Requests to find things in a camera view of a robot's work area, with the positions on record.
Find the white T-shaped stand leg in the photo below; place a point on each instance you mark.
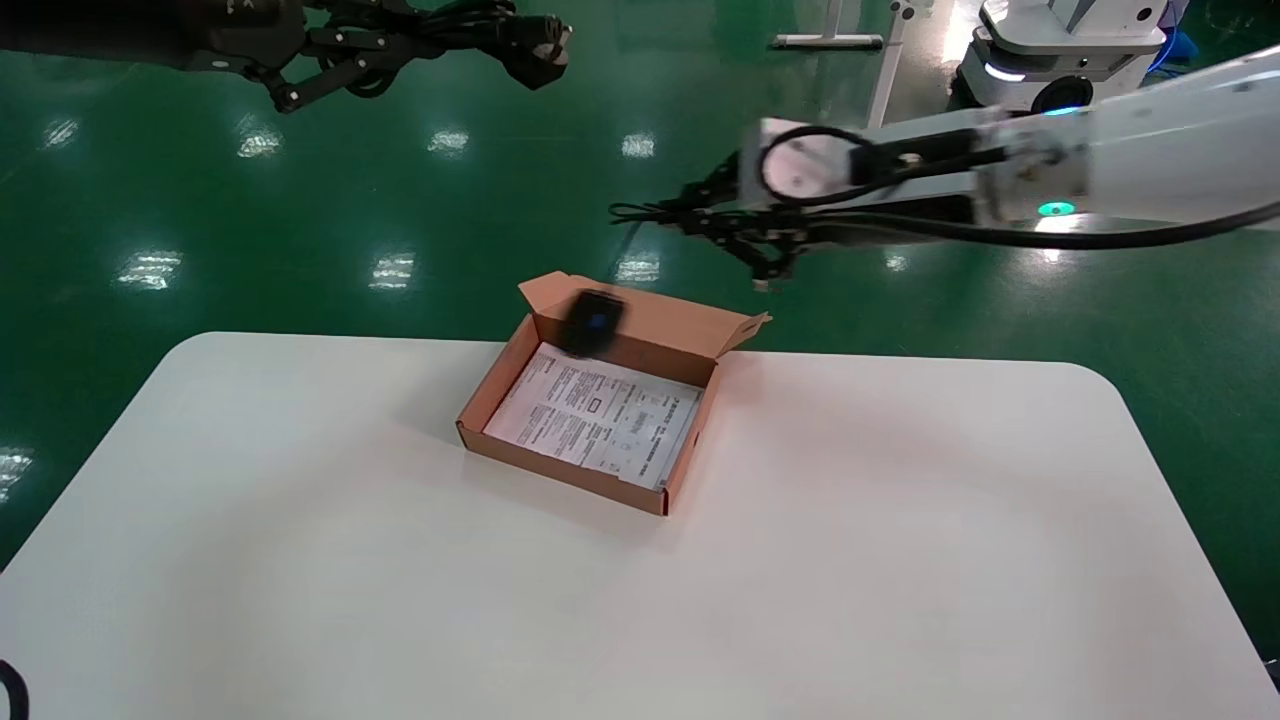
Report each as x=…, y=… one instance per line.
x=888, y=70

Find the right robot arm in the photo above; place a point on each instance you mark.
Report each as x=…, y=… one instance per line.
x=1150, y=140

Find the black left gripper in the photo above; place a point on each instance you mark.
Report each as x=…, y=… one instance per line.
x=150, y=30

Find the white printed instruction sheet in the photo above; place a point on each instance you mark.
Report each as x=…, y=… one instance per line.
x=600, y=420

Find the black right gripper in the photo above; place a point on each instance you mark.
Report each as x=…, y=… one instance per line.
x=765, y=228

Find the white stand foot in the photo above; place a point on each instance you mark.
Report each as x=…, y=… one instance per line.
x=825, y=41

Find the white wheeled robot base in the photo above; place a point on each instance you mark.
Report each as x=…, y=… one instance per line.
x=1060, y=30

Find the brown cardboard box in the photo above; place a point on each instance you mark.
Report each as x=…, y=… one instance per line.
x=640, y=330

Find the black computer mouse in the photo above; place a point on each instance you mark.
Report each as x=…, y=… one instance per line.
x=592, y=322

